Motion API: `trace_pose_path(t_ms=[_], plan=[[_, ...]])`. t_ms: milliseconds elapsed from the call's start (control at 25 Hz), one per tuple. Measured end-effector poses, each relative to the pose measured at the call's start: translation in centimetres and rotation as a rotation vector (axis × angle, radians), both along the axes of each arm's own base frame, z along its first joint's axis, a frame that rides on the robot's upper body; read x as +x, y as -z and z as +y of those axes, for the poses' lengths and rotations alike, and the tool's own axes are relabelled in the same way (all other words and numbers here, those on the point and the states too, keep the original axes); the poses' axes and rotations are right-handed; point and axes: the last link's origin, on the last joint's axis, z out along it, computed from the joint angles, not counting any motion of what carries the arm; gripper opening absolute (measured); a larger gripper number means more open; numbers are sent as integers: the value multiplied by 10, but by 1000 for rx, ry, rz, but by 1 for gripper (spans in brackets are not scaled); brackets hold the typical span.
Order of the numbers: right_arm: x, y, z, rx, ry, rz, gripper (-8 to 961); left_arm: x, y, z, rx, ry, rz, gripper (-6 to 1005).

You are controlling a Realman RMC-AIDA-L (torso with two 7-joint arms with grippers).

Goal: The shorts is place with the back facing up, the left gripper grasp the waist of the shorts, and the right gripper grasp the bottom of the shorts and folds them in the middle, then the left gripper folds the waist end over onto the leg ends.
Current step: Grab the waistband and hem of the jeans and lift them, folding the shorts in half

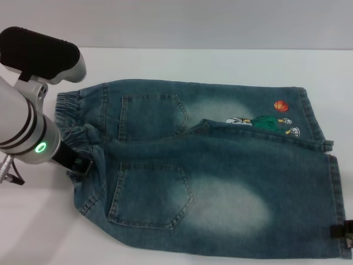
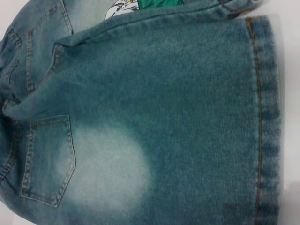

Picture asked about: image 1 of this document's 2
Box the black cable with plug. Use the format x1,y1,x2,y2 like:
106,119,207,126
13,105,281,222
7,165,25,186

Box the blue denim shorts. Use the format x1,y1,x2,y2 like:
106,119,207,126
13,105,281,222
56,79,347,262

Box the silver cable connector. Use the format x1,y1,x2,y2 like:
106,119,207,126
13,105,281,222
0,155,15,183

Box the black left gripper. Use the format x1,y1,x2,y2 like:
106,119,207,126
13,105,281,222
52,141,93,176

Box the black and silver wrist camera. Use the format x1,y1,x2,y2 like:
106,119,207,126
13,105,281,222
0,26,87,85

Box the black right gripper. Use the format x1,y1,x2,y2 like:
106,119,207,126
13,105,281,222
330,219,353,251

